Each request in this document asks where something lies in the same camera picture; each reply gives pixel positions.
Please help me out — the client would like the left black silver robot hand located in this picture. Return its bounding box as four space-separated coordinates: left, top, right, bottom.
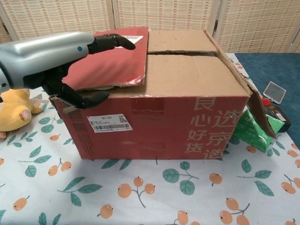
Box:
0 31 136 110

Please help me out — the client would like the black red small box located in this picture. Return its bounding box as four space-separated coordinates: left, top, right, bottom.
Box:
261 98 293 133

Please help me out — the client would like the floral leaf fruit tablecloth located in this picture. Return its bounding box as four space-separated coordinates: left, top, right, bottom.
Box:
0 52 300 225

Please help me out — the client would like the clear plastic badge holder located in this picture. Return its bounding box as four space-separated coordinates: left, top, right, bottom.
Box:
263 81 287 104

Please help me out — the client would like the yellow plush toy animal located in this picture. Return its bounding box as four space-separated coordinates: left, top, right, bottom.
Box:
0 88 45 141

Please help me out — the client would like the woven bamboo folding screen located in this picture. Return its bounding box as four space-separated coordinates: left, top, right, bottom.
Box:
0 0 300 57

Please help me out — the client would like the green foil packet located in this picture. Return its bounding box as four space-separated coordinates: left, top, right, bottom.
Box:
233 109 285 153

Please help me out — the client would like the red cardboard shipping box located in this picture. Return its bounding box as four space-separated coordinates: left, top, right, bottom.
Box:
48 26 278 161

